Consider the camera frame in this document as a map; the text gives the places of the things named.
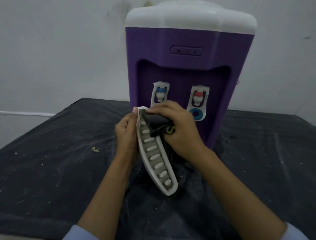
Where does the person's left hand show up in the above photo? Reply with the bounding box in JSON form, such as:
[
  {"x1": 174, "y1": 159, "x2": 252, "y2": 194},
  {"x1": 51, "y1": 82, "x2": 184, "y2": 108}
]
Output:
[{"x1": 115, "y1": 107, "x2": 139, "y2": 165}]

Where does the person's right hand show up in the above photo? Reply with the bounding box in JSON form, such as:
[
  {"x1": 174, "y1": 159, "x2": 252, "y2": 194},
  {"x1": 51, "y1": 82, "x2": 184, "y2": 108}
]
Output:
[{"x1": 149, "y1": 100, "x2": 210, "y2": 162}]

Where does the black cleaning cloth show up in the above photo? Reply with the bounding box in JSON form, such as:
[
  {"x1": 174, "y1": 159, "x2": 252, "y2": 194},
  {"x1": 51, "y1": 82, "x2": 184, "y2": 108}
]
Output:
[{"x1": 144, "y1": 110, "x2": 176, "y2": 138}]

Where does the white drip tray grille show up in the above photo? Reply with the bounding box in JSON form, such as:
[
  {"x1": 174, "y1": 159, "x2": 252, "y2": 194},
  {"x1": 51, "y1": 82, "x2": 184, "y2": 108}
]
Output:
[{"x1": 136, "y1": 106, "x2": 179, "y2": 196}]

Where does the person's right forearm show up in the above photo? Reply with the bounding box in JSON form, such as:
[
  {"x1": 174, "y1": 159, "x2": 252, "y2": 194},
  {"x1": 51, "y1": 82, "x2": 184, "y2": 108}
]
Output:
[{"x1": 184, "y1": 147, "x2": 288, "y2": 240}]

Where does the person's left forearm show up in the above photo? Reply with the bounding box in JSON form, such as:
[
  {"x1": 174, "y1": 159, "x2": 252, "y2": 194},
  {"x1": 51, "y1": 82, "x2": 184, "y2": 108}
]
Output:
[{"x1": 77, "y1": 153, "x2": 139, "y2": 240}]

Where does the blue water tap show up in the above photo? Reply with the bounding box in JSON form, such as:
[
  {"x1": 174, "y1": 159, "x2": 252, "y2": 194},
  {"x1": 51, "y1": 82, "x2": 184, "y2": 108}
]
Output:
[{"x1": 151, "y1": 82, "x2": 170, "y2": 107}]

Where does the red water tap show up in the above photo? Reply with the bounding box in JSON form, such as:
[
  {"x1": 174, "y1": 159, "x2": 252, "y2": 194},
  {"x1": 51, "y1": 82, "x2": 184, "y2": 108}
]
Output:
[{"x1": 186, "y1": 85, "x2": 210, "y2": 121}]

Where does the purple water dispenser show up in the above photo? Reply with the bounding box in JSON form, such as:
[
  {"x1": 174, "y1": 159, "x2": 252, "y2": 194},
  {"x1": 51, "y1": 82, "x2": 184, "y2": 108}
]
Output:
[{"x1": 125, "y1": 0, "x2": 258, "y2": 150}]

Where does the black table cover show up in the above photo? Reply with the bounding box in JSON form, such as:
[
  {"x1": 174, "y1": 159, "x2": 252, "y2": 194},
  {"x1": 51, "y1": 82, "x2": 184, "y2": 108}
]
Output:
[{"x1": 0, "y1": 98, "x2": 316, "y2": 240}]

